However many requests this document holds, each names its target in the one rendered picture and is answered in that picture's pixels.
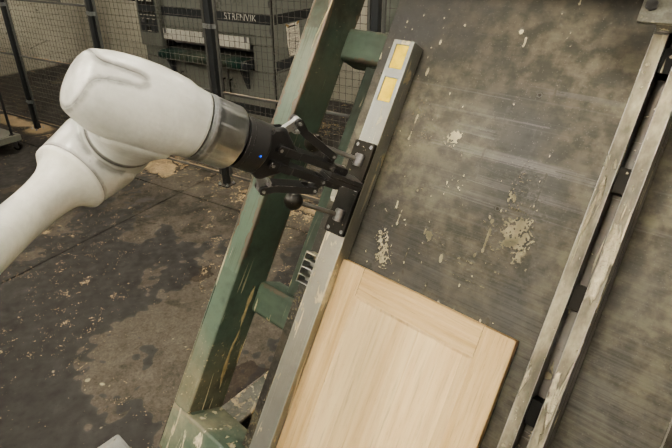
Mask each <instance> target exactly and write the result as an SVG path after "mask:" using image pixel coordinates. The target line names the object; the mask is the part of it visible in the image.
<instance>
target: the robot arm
mask: <svg viewBox="0 0 672 448"><path fill-rule="evenodd" d="M60 105H61V108H62V109H63V111H64V112H65V113H66V114H67V115H68V116H69V117H70V118H69V119H68V120H67V121H66V122H65V123H64V124H63V125H62V126H61V127H60V128H59V129H58V130H57V131H56V132H55V133H54V134H53V135H52V136H51V137H50V138H49V139H48V140H47V141H46V142H45V143H44V144H43V145H42V146H41V147H40V148H39V149H38V150H37V152H36V161H37V168H36V170H35V172H34V174H33V175H32V176H31V177H30V179H29V180H28V181H27V182H26V183H25V184H24V185H23V186H22V187H20V188H19V189H18V190H17V191H16V192H15V193H14V194H13V195H11V196H10V197H9V198H8V199H7V200H5V201H4V202H3V203H2V204H0V274H1V273H2V272H3V271H4V270H5V269H6V268H7V267H8V266H9V265H10V264H11V263H12V262H13V261H14V260H15V259H16V258H17V257H18V256H19V255H20V253H21V252H22V251H23V250H24V249H25V248H26V247H27V246H28V245H29V244H30V243H31V242H32V241H33V240H34V239H35V238H36V237H38V236H39V235H40V234H41V233H42V232H43V231H44V230H45V229H47V228H48V227H49V226H50V225H51V224H52V223H54V222H55V221H56V220H57V219H59V218H60V217H61V216H63V215H64V214H65V213H67V212H68V211H70V210H72V209H74V208H76V207H80V206H86V207H97V206H99V205H100V204H101V203H103V202H104V201H105V200H107V199H108V198H109V197H111V196H112V195H114V194H115V193H116V192H118V191H119V190H121V189H122V188H124V187H125V186H126V185H128V184H129V183H130V182H132V181H133V180H134V178H135V175H137V174H138V173H139V172H140V171H142V170H143V169H144V168H145V167H146V166H147V165H148V163H149V162H150V161H154V160H159V159H167V158H168V157H170V156H171V155H174V156H181V157H185V158H187V159H189V160H192V161H198V162H201V163H204V164H207V165H210V166H213V167H217V168H226V167H229V166H230V167H233V168H236V169H239V170H242V171H245V172H249V173H251V174H252V175H253V176H254V177H255V178H256V182H255V184H254V187H255V188H256V190H257V191H258V192H259V193H260V195H262V196H264V195H268V194H271V193H292V194H312V195H315V194H317V192H318V189H319V188H320V187H321V186H326V187H329V188H332V189H335V190H337V189H339V187H340V186H343V187H346V188H349V189H351V190H354V191H357V192H359V191H360V190H361V188H362V186H363V183H361V182H360V181H359V180H358V179H357V178H356V177H355V176H352V175H350V174H347V173H348V170H347V169H346V168H345V167H344V166H342V165H340V164H337V163H335V162H334V161H335V160H336V159H337V154H336V153H335V152H334V151H333V150H331V149H330V148H329V147H328V146H327V145H325V144H324V143H323V142H322V141H321V140H319V139H318V138H317V137H316V136H315V135H313V134H312V133H311V132H310V131H309V130H308V129H307V127H306V125H305V123H304V121H303V120H302V119H301V118H299V117H298V116H297V115H296V114H292V115H291V116H290V121H288V122H287V123H285V124H284V125H281V124H269V123H267V122H265V121H262V120H260V119H257V118H255V117H252V116H250V115H248V114H247V112H246V110H245V109H244V108H243V107H242V106H240V105H237V104H235V103H232V102H230V101H228V100H225V99H223V98H221V97H218V96H217V95H215V94H213V93H209V92H207V91H205V90H203V89H202V88H200V87H199V86H197V85H196V84H195V83H194V82H193V81H192V80H190V79H189V78H187V77H185V76H183V75H181V74H179V73H178V72H175V71H173V70H171V69H169V68H167V67H165V66H162V65H160V64H157V63H155V62H152V61H149V60H147V59H144V58H141V57H138V56H135V55H131V54H127V53H123V52H119V51H114V50H107V49H97V48H90V49H87V50H84V51H83V52H81V53H80V54H79V55H78V56H77V57H76V58H75V59H74V61H73V62H72V64H71V65H70V67H69V69H68V70H67V72H66V75H65V77H64V79H63V82H62V86H61V90H60ZM288 132H292V133H294V134H300V135H302V136H303V137H304V138H305V139H306V140H307V141H308V142H310V143H311V144H312V145H313V146H315V147H316V148H317V149H318V150H320V151H321V152H322V153H323V154H324V157H321V156H319V155H316V154H314V153H311V152H309V151H306V150H303V149H301V148H298V147H296V146H294V144H293V141H292V139H291V137H290V135H289V133H288ZM291 159H294V160H297V161H299V160H300V161H302V162H305V163H308V164H311V165H313V166H316V167H319V168H321V171H320V173H319V172H318V171H313V170H310V169H307V168H305V167H302V166H299V165H297V164H294V163H291V162H289V161H290V160H291ZM279 173H283V174H286V175H289V176H291V175H292V176H295V177H298V178H301V179H303V180H306V181H303V180H289V179H274V178H270V179H269V178H268V177H269V176H273V175H276V174H279Z"/></svg>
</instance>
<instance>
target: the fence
mask: <svg viewBox="0 0 672 448"><path fill-rule="evenodd" d="M397 44H398V45H405V46H409V48H408V51H407V54H406V57H405V59H404V62H403V65H402V68H401V70H399V69H394V68H389V66H390V63H391V60H392V57H393V55H394V52H395V49H396V46H397ZM422 51H423V49H422V48H421V47H420V46H419V45H418V44H417V43H415V42H412V41H405V40H398V39H395V40H394V42H393V45H392V48H391V51H390V54H389V56H388V59H387V62H386V65H385V68H384V70H383V73H382V76H381V79H380V82H379V84H378V87H377V90H376V93H375V96H374V98H373V101H372V104H371V107H370V110H369V113H368V115H367V118H366V121H365V124H364V127H363V129H362V132H361V135H360V138H359V140H362V141H366V142H369V143H372V144H375V145H377V148H376V151H375V154H374V156H373V159H372V162H371V165H370V168H369V170H368V173H367V176H366V179H365V182H364V184H363V187H362V190H361V193H360V196H359V198H358V201H357V204H356V207H355V209H354V212H353V215H352V218H351V221H350V223H349V226H348V229H347V232H346V235H345V237H340V236H337V235H335V234H333V233H331V232H329V231H326V233H325V236H324V239H323V242H322V244H321V247H320V250H319V253H318V256H317V258H316V261H315V264H314V267H313V270H312V273H311V275H310V278H309V281H308V284H307V287H306V289H305V292H304V295H303V298H302V301H301V303H300V306H299V309H298V312H297V315H296V317H295V320H294V323H293V326H292V329H291V331H290V334H289V337H288V340H287V343H286V346H285V348H284V351H283V354H282V357H281V360H280V362H279V365H278V368H277V371H276V374H275V376H274V379H273V382H272V385H271V388H270V390H269V393H268V396H267V399H266V402H265V404H264V407H263V410H262V413H261V416H260V418H259V421H258V424H257V427H256V430H255V433H254V435H253V438H252V441H251V444H250V447H249V448H276V446H277V443H278V440H279V437H280V434H281V432H282V429H283V426H284V423H285V421H286V418H287V415H288V412H289V409H290V407H291V404H292V401H293V398H294V395H295V393H296V390H297V387H298V384H299V381H300V379H301V376H302V373H303V370H304V368H305V365H306V362H307V359H308V356H309V354H310V351H311V348H312V345H313V342H314V340H315V337H316V334H317V331H318V329H319V326H320V323H321V320H322V317H323V315H324V312H325V309H326V306H327V303H328V301H329V298H330V295H331V292H332V289H333V287H334V284H335V281H336V278H337V276H338V273H339V270H340V267H341V264H342V262H343V259H348V257H349V255H350V252H351V249H352V246H353V244H354V241H355V238H356V235H357V232H358V230H359V227H360V224H361V221H362V218H363V216H364V213H365V210H366V207H367V205H368V202H369V199H370V196H371V193H372V191H373V188H374V185H375V182H376V179H377V177H378V174H379V171H380V168H381V166H382V163H383V160H384V157H385V154H386V152H387V149H388V146H389V143H390V140H391V138H392V135H393V132H394V129H395V127H396V124H397V121H398V118H399V115H400V113H401V110H402V107H403V104H404V101H405V99H406V96H407V93H408V90H409V88H410V85H411V82H412V79H413V76H414V74H415V71H416V68H417V65H418V62H419V60H420V57H421V54H422ZM385 77H389V78H395V79H397V82H396V85H395V87H394V90H393V93H392V96H391V99H390V101H389V103H388V102H384V101H380V100H378V97H379V94H380V91H381V88H382V85H383V83H384V80H385Z"/></svg>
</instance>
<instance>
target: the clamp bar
mask: <svg viewBox="0 0 672 448"><path fill-rule="evenodd" d="M636 21H637V23H644V24H655V25H656V28H655V31H654V33H653V36H652V39H651V41H650V44H649V47H648V49H647V52H646V55H645V57H644V60H643V62H642V65H641V68H640V70H639V73H638V76H637V78H636V81H635V84H634V86H633V89H632V92H631V94H630V97H629V99H628V102H627V105H626V107H625V110H624V113H623V115H622V118H621V121H620V123H619V126H618V129H617V131H616V134H615V136H614V139H613V142H612V144H611V147H610V150H609V152H608V155H607V158H606V160H605V163H604V166H603V168H602V171H601V173H600V176H599V179H598V181H597V184H596V187H595V189H594V192H593V195H592V197H591V200H590V203H589V205H588V208H587V210H586V213H585V216H584V218H583V221H582V224H581V226H580V229H579V232H578V234H577V237H576V240H575V242H574V245H573V247H572V250H571V253H570V255H569V258H568V261H567V263H566V266H565V269H564V271H563V274H562V277H561V279H560V282H559V284H558V287H557V290H556V292H555V295H554V298H553V300H552V303H551V306H550V308H549V311H548V314H547V316H546V319H545V321H544V324H543V327H542V329H541V332H540V335H539V337H538V340H537V343H536V345H535V348H534V351H533V353H532V356H531V358H530V361H529V364H528V366H527V369H526V372H525V374H524V377H523V380H522V382H521V385H520V388H519V390H518V393H517V395H516V398H515V401H514V403H513V406H512V409H511V411H510V414H509V417H508V419H507V422H506V425H505V427H504V430H503V432H502V435H501V438H500V440H499V443H498V446H497V448H550V446H551V443H552V441H553V438H554V436H555V433H556V430H557V428H558V425H559V423H560V420H561V417H562V415H563V412H564V409H565V407H566V404H567V402H568V399H569V396H570V394H571V391H572V389H573V386H574V383H575V381H576V378H577V376H578V373H579V370H580V368H581V365H582V363H583V360H584V357H585V355H586V352H587V349H588V347H589V344H590V342H591V339H592V336H593V334H594V331H595V329H596V326H597V323H598V321H599V318H600V316H601V313H602V310H603V308H604V305H605V302H606V300H607V297H608V295H609V292H610V289H611V287H612V284H613V282H614V279H615V276H616V274H617V271H618V269H619V266H620V263H621V261H622V258H623V256H624V253H625V250H626V248H627V245H628V242H629V240H630V237H631V235H632V232H633V229H634V227H635V224H636V222H637V219H638V216H639V214H640V211H641V209H642V206H643V203H644V201H645V198H646V195H647V193H648V190H649V188H650V185H651V182H652V180H653V177H654V175H655V172H656V169H657V167H658V164H659V162H660V159H661V156H662V154H663V151H664V149H665V146H666V143H667V141H668V138H669V135H670V133H671V130H672V0H644V2H643V4H642V7H641V10H640V12H639V15H638V18H637V20H636Z"/></svg>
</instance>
